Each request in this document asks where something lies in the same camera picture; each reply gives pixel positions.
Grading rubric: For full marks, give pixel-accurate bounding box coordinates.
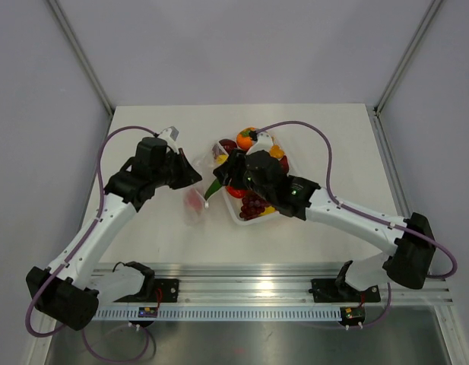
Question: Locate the small circuit board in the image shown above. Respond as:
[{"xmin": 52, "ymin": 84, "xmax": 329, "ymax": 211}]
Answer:
[
  {"xmin": 341, "ymin": 306, "xmax": 366, "ymax": 323},
  {"xmin": 138, "ymin": 306, "xmax": 158, "ymax": 318}
]

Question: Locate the aluminium mounting rail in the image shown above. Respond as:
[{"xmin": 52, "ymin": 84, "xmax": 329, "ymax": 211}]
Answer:
[{"xmin": 89, "ymin": 246, "xmax": 454, "ymax": 305}]

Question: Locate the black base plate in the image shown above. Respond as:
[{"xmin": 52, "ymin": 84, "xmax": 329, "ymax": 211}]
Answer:
[
  {"xmin": 309, "ymin": 278, "xmax": 381, "ymax": 303},
  {"xmin": 116, "ymin": 278, "xmax": 180, "ymax": 303}
]

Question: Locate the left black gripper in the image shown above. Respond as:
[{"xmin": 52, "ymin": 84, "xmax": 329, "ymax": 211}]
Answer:
[{"xmin": 151, "ymin": 148, "xmax": 202, "ymax": 191}]

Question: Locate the green chili pepper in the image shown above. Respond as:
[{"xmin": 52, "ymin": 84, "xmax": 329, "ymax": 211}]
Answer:
[{"xmin": 204, "ymin": 179, "xmax": 223, "ymax": 202}]

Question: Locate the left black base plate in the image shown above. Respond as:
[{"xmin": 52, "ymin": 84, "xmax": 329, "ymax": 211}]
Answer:
[{"xmin": 116, "ymin": 278, "xmax": 180, "ymax": 303}]

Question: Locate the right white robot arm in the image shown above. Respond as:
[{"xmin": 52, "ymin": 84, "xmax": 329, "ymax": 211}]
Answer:
[{"xmin": 213, "ymin": 150, "xmax": 436, "ymax": 302}]

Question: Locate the red orange bell pepper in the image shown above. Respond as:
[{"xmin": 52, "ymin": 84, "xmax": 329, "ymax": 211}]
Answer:
[{"xmin": 226, "ymin": 186, "xmax": 247, "ymax": 199}]

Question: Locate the aluminium frame post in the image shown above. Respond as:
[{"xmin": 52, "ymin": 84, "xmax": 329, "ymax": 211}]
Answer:
[
  {"xmin": 45, "ymin": 0, "xmax": 115, "ymax": 119},
  {"xmin": 373, "ymin": 0, "xmax": 446, "ymax": 117}
]

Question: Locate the left small circuit board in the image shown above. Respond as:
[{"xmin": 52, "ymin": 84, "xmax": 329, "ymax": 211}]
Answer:
[{"xmin": 138, "ymin": 306, "xmax": 158, "ymax": 318}]

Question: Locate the dark red fig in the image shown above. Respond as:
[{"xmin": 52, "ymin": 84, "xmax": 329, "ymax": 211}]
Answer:
[{"xmin": 279, "ymin": 156, "xmax": 290, "ymax": 173}]

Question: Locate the white slotted cable duct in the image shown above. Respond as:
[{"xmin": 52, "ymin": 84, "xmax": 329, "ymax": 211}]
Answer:
[{"xmin": 93, "ymin": 305, "xmax": 341, "ymax": 322}]

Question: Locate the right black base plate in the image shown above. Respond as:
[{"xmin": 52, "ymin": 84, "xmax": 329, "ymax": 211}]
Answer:
[{"xmin": 309, "ymin": 278, "xmax": 381, "ymax": 303}]

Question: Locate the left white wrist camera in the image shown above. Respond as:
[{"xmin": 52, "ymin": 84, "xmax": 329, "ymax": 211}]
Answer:
[{"xmin": 157, "ymin": 126, "xmax": 179, "ymax": 144}]

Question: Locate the orange persimmon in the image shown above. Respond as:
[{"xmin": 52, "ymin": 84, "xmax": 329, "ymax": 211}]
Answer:
[{"xmin": 236, "ymin": 127, "xmax": 256, "ymax": 151}]

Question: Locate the dark red apple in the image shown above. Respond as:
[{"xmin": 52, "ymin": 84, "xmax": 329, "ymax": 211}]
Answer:
[{"xmin": 219, "ymin": 138, "xmax": 238, "ymax": 154}]

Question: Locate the white plastic food tray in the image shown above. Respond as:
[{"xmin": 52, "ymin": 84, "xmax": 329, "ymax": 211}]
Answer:
[{"xmin": 208, "ymin": 135, "xmax": 280, "ymax": 226}]

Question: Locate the clear zip top bag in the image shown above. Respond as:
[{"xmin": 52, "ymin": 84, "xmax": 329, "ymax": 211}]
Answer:
[{"xmin": 182, "ymin": 144, "xmax": 227, "ymax": 226}]

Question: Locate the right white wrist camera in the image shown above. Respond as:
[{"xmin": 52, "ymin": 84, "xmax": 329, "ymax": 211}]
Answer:
[{"xmin": 247, "ymin": 131, "xmax": 274, "ymax": 154}]

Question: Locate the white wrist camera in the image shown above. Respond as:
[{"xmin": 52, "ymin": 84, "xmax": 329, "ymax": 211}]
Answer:
[
  {"xmin": 247, "ymin": 131, "xmax": 274, "ymax": 154},
  {"xmin": 157, "ymin": 126, "xmax": 179, "ymax": 144}
]

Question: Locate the right small circuit board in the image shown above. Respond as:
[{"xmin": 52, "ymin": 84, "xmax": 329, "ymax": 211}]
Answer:
[{"xmin": 341, "ymin": 306, "xmax": 366, "ymax": 323}]

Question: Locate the right aluminium frame post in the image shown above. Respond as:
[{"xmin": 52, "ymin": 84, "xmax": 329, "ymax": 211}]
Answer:
[{"xmin": 373, "ymin": 0, "xmax": 446, "ymax": 117}]

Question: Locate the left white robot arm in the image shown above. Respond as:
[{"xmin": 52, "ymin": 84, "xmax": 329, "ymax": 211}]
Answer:
[{"xmin": 25, "ymin": 128, "xmax": 201, "ymax": 336}]

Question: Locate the left aluminium frame post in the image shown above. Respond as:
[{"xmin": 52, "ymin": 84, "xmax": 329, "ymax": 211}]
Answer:
[{"xmin": 45, "ymin": 0, "xmax": 115, "ymax": 119}]

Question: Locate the purple grape bunch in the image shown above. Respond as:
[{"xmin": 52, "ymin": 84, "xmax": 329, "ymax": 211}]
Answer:
[{"xmin": 239, "ymin": 192, "xmax": 268, "ymax": 221}]

